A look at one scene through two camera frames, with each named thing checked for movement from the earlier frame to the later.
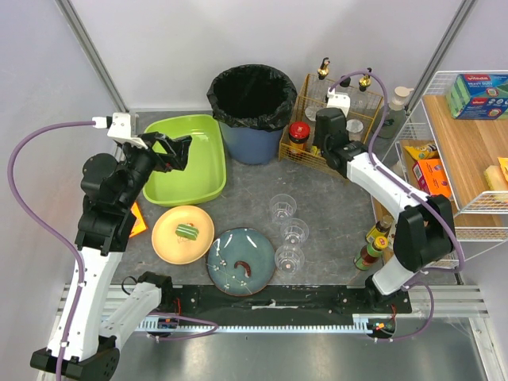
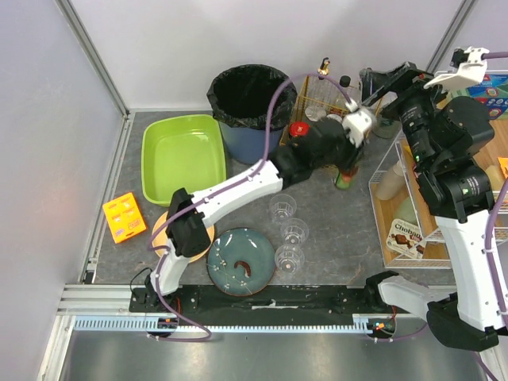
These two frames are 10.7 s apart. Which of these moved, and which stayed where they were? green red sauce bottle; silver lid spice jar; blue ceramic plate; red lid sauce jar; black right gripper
Moved: green red sauce bottle; black right gripper
Stayed: blue ceramic plate; silver lid spice jar; red lid sauce jar
